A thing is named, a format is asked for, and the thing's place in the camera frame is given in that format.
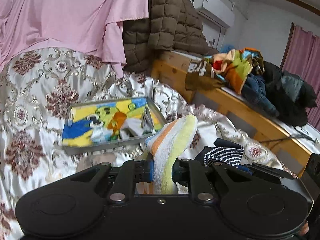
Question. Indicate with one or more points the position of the brown cloth with white print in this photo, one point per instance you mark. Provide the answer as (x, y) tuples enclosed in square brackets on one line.
[(200, 80)]

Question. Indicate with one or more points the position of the wooden bed frame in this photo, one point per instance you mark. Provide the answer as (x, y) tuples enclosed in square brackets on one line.
[(237, 102)]

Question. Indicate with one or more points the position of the black jacket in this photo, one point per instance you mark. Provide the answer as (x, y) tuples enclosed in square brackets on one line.
[(292, 105)]

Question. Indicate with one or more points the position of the white air conditioner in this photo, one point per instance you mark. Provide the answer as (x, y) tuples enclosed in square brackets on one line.
[(215, 7)]

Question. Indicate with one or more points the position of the pink bed sheet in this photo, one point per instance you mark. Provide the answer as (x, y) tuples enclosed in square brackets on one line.
[(62, 12)]

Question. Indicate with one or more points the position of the pink curtain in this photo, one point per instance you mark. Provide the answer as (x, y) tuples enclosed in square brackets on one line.
[(305, 55)]

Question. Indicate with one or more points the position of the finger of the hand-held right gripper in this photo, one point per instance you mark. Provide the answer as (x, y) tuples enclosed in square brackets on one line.
[(270, 172)]

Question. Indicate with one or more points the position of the navy dotted sock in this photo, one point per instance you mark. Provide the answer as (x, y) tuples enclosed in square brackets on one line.
[(222, 155)]

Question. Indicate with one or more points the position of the striped pastel sock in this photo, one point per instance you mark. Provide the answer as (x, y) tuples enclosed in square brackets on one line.
[(170, 150)]

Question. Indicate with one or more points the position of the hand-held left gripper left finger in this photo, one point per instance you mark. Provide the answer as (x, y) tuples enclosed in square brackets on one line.
[(150, 171)]

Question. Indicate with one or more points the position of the grey metal tray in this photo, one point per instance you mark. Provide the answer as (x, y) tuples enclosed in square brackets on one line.
[(100, 149)]

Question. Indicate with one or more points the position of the blue jeans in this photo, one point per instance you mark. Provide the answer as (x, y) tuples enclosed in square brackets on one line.
[(260, 95)]

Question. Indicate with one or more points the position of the brown quilted jacket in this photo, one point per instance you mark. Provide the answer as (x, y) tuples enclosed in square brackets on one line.
[(170, 17)]

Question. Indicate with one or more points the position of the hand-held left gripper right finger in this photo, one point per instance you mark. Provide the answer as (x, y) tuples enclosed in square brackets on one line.
[(175, 173)]

